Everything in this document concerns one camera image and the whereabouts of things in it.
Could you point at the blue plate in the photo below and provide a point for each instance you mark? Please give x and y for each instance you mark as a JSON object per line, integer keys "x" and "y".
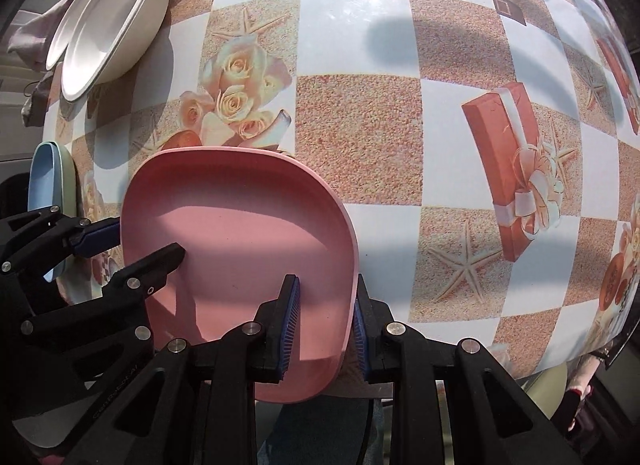
{"x": 42, "y": 170}

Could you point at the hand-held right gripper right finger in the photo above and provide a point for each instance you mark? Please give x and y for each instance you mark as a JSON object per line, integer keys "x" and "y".
{"x": 360, "y": 340}

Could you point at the cream chair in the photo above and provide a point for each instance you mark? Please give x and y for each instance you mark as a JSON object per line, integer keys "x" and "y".
{"x": 547, "y": 390}

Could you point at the grey cloth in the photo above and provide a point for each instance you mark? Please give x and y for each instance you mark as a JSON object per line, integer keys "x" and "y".
{"x": 30, "y": 40}

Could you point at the pink plate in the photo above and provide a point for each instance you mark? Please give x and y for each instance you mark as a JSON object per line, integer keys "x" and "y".
{"x": 235, "y": 225}

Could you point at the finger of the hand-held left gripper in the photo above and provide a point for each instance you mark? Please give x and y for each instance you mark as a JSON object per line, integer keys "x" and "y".
{"x": 155, "y": 267}
{"x": 97, "y": 239}

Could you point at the green plate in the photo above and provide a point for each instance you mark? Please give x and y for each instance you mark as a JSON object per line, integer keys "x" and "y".
{"x": 71, "y": 180}

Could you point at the dark cloth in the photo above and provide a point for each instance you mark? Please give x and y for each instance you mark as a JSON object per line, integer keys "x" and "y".
{"x": 40, "y": 100}

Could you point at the white plate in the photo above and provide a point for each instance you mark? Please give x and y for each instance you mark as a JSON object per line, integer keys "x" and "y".
{"x": 100, "y": 30}
{"x": 70, "y": 20}

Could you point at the person's blue jeans leg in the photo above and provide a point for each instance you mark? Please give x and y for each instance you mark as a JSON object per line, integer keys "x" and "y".
{"x": 320, "y": 425}

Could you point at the printed checkered tablecloth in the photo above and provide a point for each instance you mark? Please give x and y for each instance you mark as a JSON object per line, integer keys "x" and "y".
{"x": 360, "y": 120}

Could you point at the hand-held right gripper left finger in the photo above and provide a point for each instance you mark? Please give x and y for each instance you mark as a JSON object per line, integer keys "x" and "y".
{"x": 289, "y": 325}

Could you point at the cream bowl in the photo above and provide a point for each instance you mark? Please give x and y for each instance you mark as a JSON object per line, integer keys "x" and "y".
{"x": 150, "y": 20}

